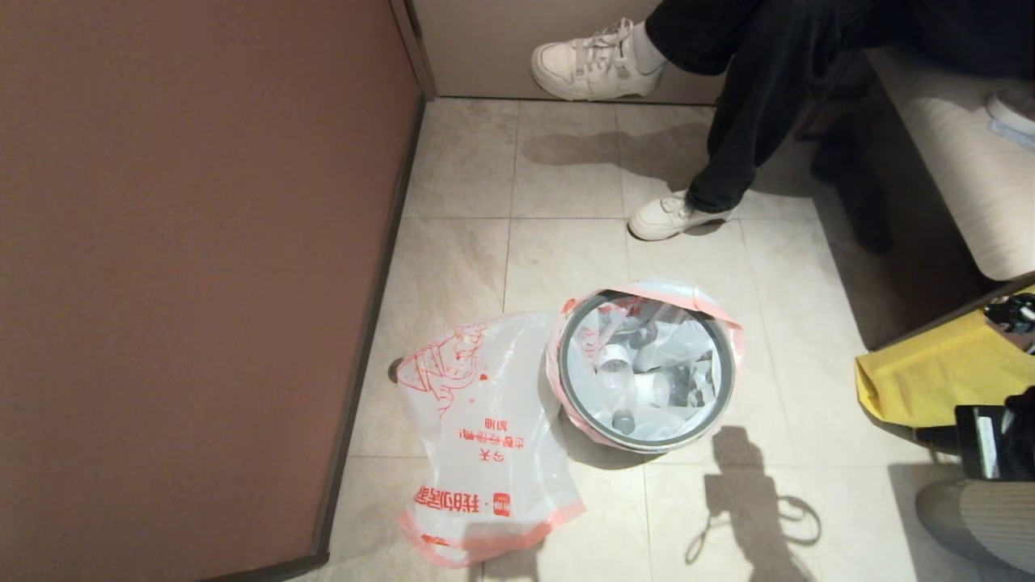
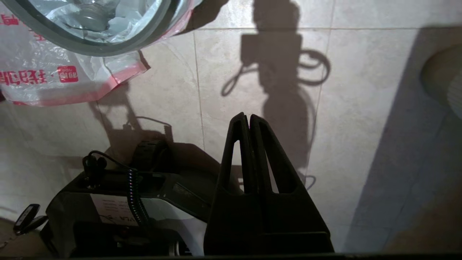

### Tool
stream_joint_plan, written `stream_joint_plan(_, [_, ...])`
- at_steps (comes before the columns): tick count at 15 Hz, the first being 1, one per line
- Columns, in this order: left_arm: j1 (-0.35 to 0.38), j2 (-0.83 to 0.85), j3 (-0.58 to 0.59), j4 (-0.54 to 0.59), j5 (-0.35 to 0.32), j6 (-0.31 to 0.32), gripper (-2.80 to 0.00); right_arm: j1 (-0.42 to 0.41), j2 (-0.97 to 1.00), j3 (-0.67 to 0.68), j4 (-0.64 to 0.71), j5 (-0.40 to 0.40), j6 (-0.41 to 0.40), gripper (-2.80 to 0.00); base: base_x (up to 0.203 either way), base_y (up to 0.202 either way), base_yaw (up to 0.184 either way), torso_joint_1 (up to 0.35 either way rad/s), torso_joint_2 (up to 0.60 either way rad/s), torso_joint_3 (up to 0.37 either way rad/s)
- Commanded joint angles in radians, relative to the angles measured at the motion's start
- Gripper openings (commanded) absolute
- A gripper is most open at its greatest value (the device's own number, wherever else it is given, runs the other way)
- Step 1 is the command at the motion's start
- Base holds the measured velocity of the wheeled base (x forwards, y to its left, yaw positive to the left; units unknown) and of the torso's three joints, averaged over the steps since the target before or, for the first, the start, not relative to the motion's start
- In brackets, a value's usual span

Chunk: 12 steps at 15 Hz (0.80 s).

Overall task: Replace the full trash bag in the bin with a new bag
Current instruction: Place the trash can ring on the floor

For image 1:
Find yellow plastic bag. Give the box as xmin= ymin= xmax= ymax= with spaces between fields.
xmin=855 ymin=285 xmax=1035 ymax=429

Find white sneaker with grey laces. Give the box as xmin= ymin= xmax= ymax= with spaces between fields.
xmin=530 ymin=18 xmax=668 ymax=102

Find grey bin retaining ring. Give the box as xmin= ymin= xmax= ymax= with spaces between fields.
xmin=557 ymin=290 xmax=736 ymax=452

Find grey-brown door frame post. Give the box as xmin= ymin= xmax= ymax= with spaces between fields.
xmin=388 ymin=0 xmax=439 ymax=102

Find small clear plastic bottle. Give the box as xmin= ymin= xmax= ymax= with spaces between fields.
xmin=635 ymin=368 xmax=706 ymax=409

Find black trousers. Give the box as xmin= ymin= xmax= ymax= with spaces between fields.
xmin=644 ymin=0 xmax=1035 ymax=215

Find white sock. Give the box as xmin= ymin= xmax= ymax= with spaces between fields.
xmin=629 ymin=21 xmax=665 ymax=77

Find used white pink-rimmed trash bag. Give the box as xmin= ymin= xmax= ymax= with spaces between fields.
xmin=545 ymin=279 xmax=744 ymax=453

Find plain white sneaker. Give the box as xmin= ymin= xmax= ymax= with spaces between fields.
xmin=627 ymin=191 xmax=737 ymax=243

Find black bench leg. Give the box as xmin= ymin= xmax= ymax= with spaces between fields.
xmin=811 ymin=113 xmax=895 ymax=254

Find beige upholstered bench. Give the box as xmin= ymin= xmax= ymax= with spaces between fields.
xmin=861 ymin=44 xmax=1035 ymax=282

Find grey ribbed rounded object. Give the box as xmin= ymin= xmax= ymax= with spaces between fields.
xmin=915 ymin=477 xmax=1035 ymax=576

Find white round object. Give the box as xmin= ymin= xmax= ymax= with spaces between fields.
xmin=984 ymin=86 xmax=1035 ymax=137

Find large clear plastic bottle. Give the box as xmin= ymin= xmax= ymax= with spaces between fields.
xmin=597 ymin=344 xmax=640 ymax=435

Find white red plastic bag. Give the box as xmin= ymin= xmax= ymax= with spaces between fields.
xmin=395 ymin=311 xmax=587 ymax=568

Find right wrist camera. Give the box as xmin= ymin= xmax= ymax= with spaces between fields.
xmin=982 ymin=293 xmax=1035 ymax=354

